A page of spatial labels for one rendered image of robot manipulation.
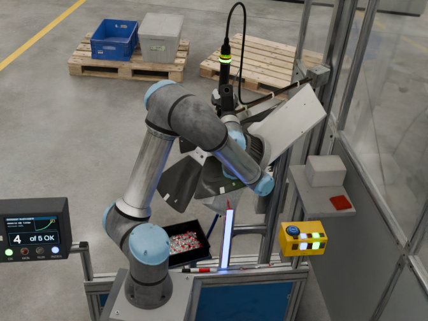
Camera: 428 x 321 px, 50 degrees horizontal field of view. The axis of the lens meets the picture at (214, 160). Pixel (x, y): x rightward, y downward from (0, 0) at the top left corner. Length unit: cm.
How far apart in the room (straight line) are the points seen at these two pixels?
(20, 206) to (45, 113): 289
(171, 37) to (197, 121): 360
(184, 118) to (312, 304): 195
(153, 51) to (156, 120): 363
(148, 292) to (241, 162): 47
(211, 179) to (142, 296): 57
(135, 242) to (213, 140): 37
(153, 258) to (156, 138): 34
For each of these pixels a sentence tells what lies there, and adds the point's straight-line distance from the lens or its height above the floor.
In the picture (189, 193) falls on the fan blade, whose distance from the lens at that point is 201.
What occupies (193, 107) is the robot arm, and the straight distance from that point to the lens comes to 121.
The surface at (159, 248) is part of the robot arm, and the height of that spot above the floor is 133.
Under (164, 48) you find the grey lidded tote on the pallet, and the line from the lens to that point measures 485.
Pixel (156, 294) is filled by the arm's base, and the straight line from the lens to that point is 144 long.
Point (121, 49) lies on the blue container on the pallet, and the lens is 494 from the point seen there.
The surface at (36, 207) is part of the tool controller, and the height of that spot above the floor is 125.
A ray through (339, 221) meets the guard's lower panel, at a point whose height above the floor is 62.
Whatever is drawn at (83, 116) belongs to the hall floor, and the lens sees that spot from 438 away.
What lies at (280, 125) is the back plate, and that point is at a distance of 209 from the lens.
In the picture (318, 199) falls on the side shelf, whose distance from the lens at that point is 227.
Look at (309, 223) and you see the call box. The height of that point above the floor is 107.
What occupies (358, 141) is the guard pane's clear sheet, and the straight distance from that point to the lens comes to 232.
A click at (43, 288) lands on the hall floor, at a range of 301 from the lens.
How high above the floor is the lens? 234
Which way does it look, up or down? 38 degrees down
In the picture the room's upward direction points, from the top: 4 degrees clockwise
